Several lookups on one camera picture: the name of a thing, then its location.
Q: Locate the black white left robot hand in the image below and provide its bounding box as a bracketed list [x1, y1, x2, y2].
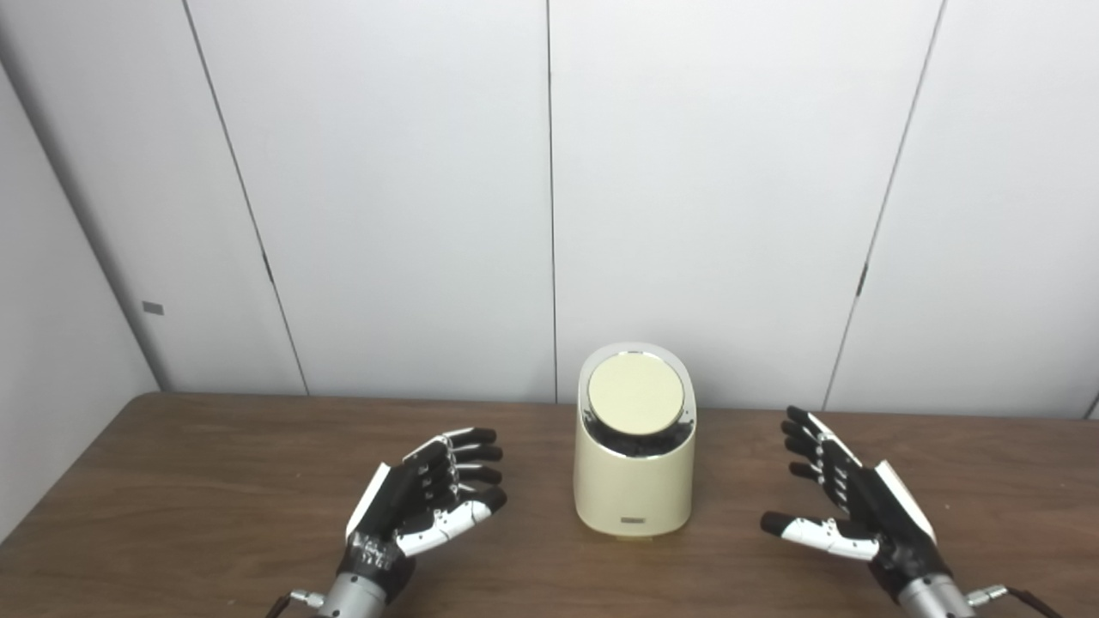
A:
[337, 427, 507, 602]

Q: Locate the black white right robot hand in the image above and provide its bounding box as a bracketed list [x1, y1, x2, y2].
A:
[761, 406, 952, 602]

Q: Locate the round cream bin lid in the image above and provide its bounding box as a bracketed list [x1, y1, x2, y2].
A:
[587, 353, 686, 434]

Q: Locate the cream-colored trash bin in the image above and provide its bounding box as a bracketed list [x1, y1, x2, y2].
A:
[574, 342, 697, 538]

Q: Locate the black plastic bin liner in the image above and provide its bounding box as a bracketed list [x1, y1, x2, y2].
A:
[584, 403, 695, 458]

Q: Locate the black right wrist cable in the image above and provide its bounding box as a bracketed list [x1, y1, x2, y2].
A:
[966, 585, 1066, 618]

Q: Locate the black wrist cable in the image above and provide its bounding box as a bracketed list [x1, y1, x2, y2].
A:
[966, 585, 1066, 618]
[264, 589, 327, 618]

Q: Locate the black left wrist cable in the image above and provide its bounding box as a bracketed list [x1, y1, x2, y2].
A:
[264, 589, 327, 618]

